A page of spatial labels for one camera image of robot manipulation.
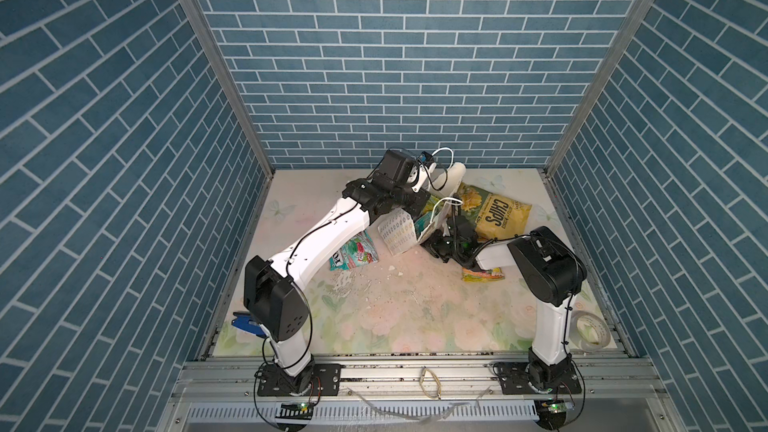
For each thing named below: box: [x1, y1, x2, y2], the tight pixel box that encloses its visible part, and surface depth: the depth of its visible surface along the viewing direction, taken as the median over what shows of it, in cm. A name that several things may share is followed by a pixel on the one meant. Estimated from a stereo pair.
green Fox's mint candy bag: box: [329, 230, 379, 271], surface depth 95 cm
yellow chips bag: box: [456, 183, 532, 242], surface depth 103 cm
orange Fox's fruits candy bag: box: [461, 267, 505, 283], surface depth 92 cm
